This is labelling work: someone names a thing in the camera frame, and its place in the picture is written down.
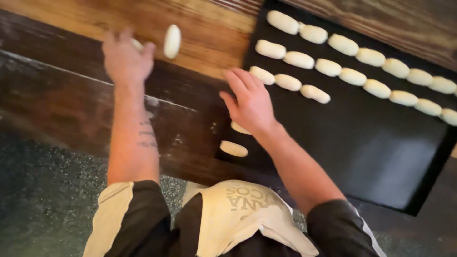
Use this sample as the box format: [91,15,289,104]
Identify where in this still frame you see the person's left hand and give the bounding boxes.
[102,29,156,87]

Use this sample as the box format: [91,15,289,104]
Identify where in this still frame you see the person's right hand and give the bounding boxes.
[219,68,281,136]

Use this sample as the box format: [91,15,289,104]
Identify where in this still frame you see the person's cream apron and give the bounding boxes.
[182,179,320,257]

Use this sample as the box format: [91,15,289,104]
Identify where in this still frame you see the rows of raw dough rolls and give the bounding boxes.
[249,10,457,127]

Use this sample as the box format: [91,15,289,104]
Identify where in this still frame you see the black baking tray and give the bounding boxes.
[214,0,457,217]

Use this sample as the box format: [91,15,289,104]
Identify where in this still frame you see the person's black and cream shirt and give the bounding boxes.
[82,179,388,257]

